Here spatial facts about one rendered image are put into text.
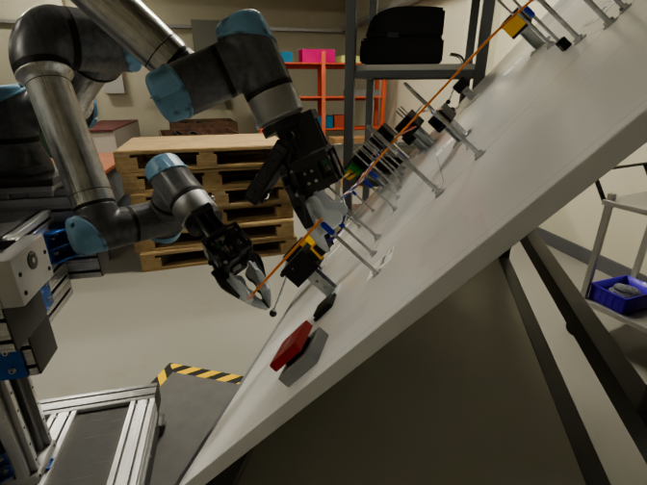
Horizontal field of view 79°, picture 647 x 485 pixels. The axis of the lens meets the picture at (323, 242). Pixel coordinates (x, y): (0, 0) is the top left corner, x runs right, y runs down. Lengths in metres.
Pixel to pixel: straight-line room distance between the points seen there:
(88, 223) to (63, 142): 0.16
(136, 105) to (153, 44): 9.01
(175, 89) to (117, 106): 9.21
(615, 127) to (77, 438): 1.77
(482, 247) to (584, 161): 0.09
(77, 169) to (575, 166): 0.77
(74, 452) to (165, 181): 1.19
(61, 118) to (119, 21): 0.23
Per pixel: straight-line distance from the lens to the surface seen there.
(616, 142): 0.34
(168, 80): 0.62
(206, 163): 3.20
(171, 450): 1.93
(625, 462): 2.16
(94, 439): 1.78
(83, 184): 0.85
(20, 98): 1.35
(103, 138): 7.59
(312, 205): 0.61
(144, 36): 0.75
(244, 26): 0.62
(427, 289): 0.35
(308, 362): 0.46
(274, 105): 0.60
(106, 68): 1.02
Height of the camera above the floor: 1.39
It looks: 22 degrees down
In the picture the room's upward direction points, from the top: straight up
